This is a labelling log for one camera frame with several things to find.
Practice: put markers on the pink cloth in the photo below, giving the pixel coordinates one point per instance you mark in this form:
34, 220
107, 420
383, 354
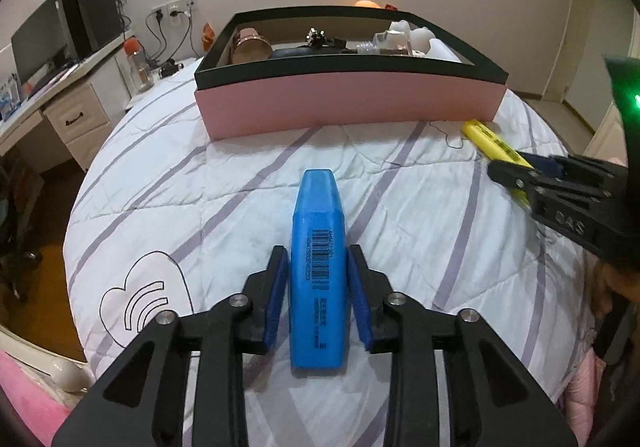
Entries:
25, 394

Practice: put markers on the red paper ornament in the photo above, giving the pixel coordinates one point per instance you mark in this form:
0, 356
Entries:
207, 35

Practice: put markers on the white figurine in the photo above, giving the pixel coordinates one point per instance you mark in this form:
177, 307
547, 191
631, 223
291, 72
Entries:
403, 28

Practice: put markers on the white desk with drawers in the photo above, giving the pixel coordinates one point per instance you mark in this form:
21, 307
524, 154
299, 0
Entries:
75, 119

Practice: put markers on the black webcam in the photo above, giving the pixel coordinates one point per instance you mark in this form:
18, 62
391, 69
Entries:
167, 69

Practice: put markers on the black computer monitor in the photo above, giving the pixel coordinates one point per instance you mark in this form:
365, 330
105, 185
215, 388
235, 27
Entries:
37, 45

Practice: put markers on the blue highlighter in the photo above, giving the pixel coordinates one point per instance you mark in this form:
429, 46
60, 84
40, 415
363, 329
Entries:
317, 227

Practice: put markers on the white wall power outlet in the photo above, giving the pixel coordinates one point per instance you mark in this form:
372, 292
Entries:
175, 7

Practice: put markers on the person's right hand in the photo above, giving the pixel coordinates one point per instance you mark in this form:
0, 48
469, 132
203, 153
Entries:
612, 281

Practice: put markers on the orange octopus plush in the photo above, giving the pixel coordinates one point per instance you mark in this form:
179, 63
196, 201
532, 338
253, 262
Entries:
365, 4

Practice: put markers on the bottle with orange cap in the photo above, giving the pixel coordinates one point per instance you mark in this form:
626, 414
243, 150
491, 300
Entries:
137, 67

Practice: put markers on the black computer tower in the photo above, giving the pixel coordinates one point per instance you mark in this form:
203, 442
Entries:
92, 15

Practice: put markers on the black clip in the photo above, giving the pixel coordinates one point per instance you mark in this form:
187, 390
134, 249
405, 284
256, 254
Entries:
318, 37

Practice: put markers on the black remote control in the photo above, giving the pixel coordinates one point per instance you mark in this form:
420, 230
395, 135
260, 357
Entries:
300, 52

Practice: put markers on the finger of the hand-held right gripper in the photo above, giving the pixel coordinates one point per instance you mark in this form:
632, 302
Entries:
505, 172
542, 164

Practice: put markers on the clear plastic bottle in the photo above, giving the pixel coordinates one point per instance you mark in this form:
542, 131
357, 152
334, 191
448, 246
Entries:
372, 45

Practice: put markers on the blue box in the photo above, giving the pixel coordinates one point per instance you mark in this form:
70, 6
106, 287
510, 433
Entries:
6, 100

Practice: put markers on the rose gold cup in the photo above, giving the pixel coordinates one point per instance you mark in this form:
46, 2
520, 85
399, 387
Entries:
250, 45

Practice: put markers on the pink box with dark rim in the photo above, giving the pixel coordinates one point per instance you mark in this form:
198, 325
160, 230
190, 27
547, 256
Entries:
350, 97

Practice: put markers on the black office chair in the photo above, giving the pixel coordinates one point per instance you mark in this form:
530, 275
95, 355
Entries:
15, 247

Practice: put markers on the pink blanket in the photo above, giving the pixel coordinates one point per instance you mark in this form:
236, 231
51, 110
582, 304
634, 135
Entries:
580, 389

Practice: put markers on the cream bed frame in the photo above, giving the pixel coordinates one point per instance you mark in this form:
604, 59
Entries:
55, 363

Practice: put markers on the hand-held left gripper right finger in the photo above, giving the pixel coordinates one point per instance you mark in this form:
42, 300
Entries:
360, 299

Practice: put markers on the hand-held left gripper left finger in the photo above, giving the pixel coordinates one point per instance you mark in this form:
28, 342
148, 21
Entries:
277, 299

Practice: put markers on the yellow highlighter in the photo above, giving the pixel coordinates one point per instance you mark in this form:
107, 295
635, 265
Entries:
492, 142

